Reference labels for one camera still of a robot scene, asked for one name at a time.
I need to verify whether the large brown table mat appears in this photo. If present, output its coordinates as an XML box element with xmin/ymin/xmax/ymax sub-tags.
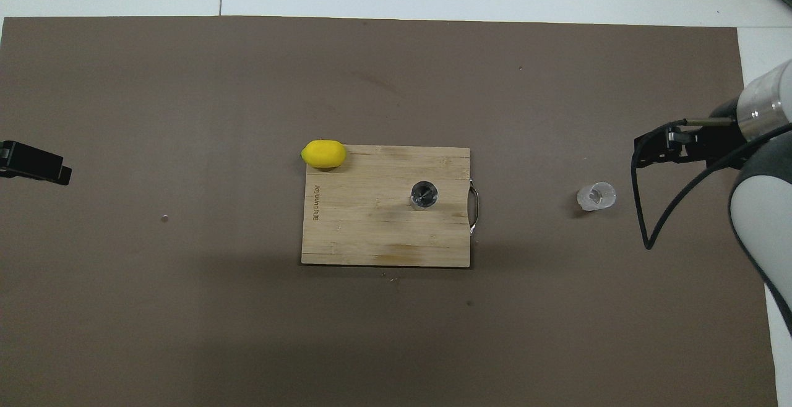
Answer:
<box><xmin>0</xmin><ymin>16</ymin><xmax>779</xmax><ymax>407</ymax></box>

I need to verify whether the yellow lemon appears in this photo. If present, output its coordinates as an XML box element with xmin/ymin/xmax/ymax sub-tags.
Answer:
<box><xmin>301</xmin><ymin>140</ymin><xmax>347</xmax><ymax>169</ymax></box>

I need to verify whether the small clear plastic cup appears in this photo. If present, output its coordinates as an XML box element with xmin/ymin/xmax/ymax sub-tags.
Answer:
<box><xmin>576</xmin><ymin>181</ymin><xmax>618</xmax><ymax>212</ymax></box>

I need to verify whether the bamboo cutting board with handle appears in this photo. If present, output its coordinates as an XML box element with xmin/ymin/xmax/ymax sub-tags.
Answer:
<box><xmin>301</xmin><ymin>145</ymin><xmax>481</xmax><ymax>268</ymax></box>

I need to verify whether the steel double jigger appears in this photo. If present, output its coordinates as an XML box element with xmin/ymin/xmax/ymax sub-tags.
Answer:
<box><xmin>410</xmin><ymin>179</ymin><xmax>439</xmax><ymax>210</ymax></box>

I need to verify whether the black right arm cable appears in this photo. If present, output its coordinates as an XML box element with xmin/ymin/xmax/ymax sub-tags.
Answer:
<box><xmin>631</xmin><ymin>119</ymin><xmax>792</xmax><ymax>251</ymax></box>

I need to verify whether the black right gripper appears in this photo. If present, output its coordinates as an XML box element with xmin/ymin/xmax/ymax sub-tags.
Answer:
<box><xmin>634</xmin><ymin>101</ymin><xmax>749</xmax><ymax>168</ymax></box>

